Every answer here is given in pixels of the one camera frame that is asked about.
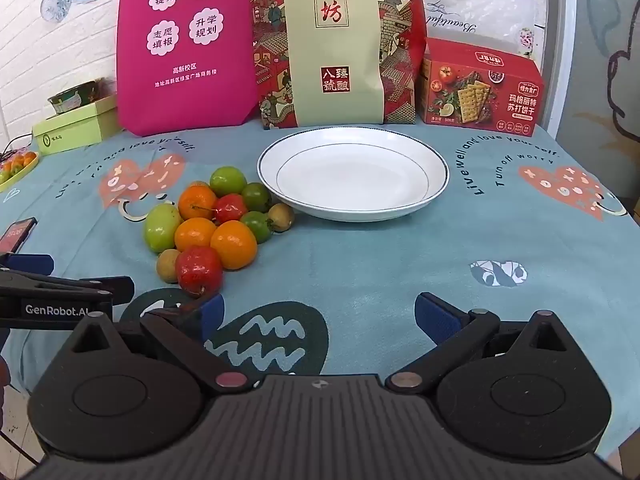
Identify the orange tangerine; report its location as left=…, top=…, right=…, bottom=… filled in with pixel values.
left=174, top=217, right=217, bottom=252
left=210, top=220, right=258, bottom=271
left=178, top=185, right=219, bottom=221

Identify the green patterned bowl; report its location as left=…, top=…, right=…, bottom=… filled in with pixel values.
left=48, top=78, right=113, bottom=116

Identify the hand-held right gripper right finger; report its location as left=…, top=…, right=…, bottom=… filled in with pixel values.
left=385, top=291, right=576, bottom=393

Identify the white plate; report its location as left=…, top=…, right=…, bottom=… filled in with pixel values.
left=257, top=127, right=449, bottom=222

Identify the pink tote bag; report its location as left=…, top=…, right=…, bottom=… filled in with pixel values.
left=116, top=0, right=257, bottom=137

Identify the red cracker box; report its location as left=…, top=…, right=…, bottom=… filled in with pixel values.
left=419, top=36, right=545, bottom=138

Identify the white vertical frame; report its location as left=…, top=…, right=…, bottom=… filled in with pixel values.
left=542, top=0, right=576, bottom=136

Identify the yellow tray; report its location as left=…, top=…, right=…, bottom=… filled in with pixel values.
left=0, top=151, right=40, bottom=193

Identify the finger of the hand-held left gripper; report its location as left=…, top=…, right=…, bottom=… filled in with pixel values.
left=0, top=271, right=136, bottom=307
left=0, top=253, right=55, bottom=277

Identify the brown longan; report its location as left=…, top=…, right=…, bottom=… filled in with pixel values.
left=267, top=203, right=296, bottom=232
left=156, top=249, right=181, bottom=283

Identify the small blue paper fan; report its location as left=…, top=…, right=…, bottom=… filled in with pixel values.
left=41, top=0, right=72, bottom=22

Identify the red green printed gift bag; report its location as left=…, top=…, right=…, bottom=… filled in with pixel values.
left=248, top=0, right=426, bottom=131

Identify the small red apple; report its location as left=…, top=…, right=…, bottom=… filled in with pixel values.
left=214, top=193, right=249, bottom=224
left=175, top=246, right=224, bottom=297

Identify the blue printed tablecloth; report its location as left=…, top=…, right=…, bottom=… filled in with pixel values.
left=0, top=124, right=640, bottom=411

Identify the light green box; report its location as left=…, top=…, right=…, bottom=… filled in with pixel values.
left=32, top=95, right=121, bottom=156

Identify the red phone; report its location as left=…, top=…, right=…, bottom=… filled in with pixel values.
left=0, top=217, right=38, bottom=256

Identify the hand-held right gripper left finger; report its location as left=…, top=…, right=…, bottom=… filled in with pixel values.
left=67, top=292, right=261, bottom=396

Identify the white floral bag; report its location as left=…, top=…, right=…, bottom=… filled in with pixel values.
left=414, top=0, right=548, bottom=61

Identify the large green plum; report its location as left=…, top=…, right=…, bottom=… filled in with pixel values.
left=144, top=203, right=183, bottom=253
left=209, top=166, right=247, bottom=196

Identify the small green plum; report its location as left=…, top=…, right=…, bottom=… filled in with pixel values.
left=240, top=211, right=273, bottom=245
left=241, top=182, right=273, bottom=213

